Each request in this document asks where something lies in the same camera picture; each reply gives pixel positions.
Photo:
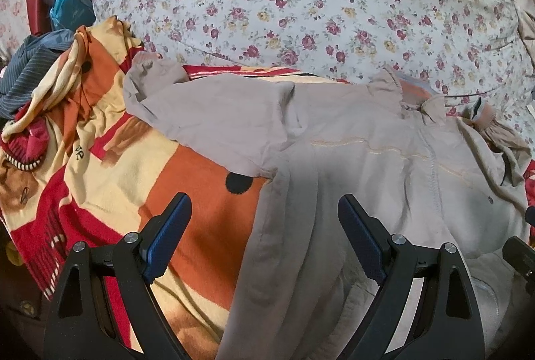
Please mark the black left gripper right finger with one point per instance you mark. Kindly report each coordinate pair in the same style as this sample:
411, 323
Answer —
425, 306

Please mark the orange red yellow blanket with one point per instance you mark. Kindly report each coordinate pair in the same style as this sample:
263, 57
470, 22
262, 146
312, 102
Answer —
79, 167

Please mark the grey striped garment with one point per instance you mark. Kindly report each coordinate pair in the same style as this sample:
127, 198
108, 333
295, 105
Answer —
28, 66

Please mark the floral bed quilt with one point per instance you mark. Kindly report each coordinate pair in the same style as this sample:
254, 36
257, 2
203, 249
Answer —
465, 49

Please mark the beige jacket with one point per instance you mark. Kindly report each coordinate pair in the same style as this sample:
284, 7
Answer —
432, 177

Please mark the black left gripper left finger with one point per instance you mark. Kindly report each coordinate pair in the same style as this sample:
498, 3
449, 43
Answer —
81, 325

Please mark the blue plastic bag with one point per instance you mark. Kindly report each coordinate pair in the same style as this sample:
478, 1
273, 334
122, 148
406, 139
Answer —
71, 14

